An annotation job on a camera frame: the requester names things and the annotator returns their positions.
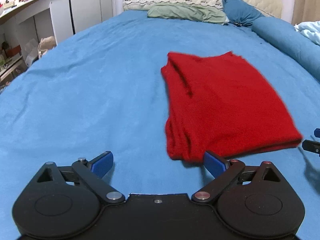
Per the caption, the light blue blanket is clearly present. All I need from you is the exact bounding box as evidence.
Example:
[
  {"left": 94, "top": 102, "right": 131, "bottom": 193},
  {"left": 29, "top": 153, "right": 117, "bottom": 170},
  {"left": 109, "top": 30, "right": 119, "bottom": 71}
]
[{"left": 294, "top": 21, "right": 320, "bottom": 46}]

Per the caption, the grey white wardrobe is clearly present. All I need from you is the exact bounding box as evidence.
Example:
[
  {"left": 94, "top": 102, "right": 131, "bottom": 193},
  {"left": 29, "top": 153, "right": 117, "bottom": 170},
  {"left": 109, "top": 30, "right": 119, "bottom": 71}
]
[{"left": 69, "top": 0, "right": 123, "bottom": 33}]

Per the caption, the blue duvet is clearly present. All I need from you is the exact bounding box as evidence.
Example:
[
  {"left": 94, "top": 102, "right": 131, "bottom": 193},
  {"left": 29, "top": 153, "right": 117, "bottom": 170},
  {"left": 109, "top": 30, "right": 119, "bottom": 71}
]
[{"left": 251, "top": 17, "right": 319, "bottom": 80}]

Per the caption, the red knit garment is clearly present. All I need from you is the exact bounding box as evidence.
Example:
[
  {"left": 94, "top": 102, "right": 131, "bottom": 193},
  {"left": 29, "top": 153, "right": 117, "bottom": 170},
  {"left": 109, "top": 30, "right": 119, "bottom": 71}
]
[{"left": 161, "top": 52, "right": 302, "bottom": 163}]

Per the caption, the dark blue pillow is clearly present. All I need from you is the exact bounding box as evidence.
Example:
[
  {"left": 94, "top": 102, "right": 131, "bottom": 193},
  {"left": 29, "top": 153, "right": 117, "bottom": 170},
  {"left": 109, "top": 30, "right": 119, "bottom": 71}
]
[{"left": 222, "top": 0, "right": 264, "bottom": 27}]

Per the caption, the green pillow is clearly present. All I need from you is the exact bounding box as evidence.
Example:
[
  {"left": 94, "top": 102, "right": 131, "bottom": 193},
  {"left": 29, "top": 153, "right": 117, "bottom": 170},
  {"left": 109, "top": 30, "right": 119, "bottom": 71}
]
[{"left": 147, "top": 3, "right": 229, "bottom": 25}]

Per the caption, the white desk shelf unit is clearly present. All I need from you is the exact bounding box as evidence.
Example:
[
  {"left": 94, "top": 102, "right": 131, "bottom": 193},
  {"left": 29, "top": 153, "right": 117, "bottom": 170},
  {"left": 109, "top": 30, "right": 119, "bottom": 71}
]
[{"left": 0, "top": 0, "right": 74, "bottom": 81}]

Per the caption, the blue bed sheet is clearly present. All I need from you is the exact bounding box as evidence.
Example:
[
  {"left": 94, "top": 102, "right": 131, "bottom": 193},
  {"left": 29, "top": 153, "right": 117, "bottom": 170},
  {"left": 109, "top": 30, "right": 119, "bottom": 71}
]
[{"left": 1, "top": 11, "right": 319, "bottom": 239}]

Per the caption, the beige bag on floor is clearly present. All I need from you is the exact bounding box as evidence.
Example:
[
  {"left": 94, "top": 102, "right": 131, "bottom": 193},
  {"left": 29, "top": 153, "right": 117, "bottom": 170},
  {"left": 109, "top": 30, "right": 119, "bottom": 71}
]
[{"left": 37, "top": 36, "right": 56, "bottom": 59}]

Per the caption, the beige curtain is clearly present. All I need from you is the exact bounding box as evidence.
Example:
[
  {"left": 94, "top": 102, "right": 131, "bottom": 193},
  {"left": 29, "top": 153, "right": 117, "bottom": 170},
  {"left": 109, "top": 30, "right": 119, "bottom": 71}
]
[{"left": 291, "top": 0, "right": 320, "bottom": 24}]

